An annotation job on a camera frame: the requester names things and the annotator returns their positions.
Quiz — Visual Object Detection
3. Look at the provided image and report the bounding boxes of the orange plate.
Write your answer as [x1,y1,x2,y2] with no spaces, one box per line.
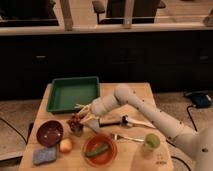
[82,134,117,167]

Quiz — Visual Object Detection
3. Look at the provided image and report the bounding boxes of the green cucumber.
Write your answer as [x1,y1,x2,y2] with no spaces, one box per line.
[85,144,109,157]

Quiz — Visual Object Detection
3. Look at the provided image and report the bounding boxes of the green lid bottle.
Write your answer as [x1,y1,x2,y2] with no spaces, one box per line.
[130,133,160,171]

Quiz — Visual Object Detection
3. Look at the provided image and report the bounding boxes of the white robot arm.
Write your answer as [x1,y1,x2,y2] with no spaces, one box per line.
[78,84,213,171]

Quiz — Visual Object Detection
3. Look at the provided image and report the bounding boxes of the office chair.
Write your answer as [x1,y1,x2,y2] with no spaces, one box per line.
[92,0,166,25]

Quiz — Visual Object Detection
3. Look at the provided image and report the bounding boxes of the metal cup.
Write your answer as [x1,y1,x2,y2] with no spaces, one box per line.
[70,122,83,137]

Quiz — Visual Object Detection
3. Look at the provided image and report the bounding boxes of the white handled knife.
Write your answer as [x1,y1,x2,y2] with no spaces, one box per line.
[99,115,154,128]

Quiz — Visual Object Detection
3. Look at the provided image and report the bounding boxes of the green plastic tray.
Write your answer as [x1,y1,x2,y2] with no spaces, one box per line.
[46,76,100,114]

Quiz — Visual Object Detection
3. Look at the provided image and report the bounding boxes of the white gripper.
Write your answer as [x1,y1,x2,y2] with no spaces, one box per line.
[74,98,104,125]

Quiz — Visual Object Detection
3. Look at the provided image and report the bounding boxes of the black cable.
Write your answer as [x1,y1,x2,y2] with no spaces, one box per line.
[186,104,199,132]

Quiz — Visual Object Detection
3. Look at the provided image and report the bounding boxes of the blue sponge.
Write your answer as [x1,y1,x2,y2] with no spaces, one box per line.
[33,146,57,165]

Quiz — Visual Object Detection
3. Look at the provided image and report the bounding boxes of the blue device on floor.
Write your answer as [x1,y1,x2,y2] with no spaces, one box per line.
[184,92,212,108]

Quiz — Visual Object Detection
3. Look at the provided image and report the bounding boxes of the dark red bowl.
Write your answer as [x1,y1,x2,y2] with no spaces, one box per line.
[36,120,63,147]

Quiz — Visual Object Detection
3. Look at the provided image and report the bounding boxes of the silver fork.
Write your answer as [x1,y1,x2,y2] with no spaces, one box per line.
[110,133,144,142]

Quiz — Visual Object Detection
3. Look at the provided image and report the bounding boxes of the yellow onion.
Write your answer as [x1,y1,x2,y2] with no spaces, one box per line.
[59,138,72,153]

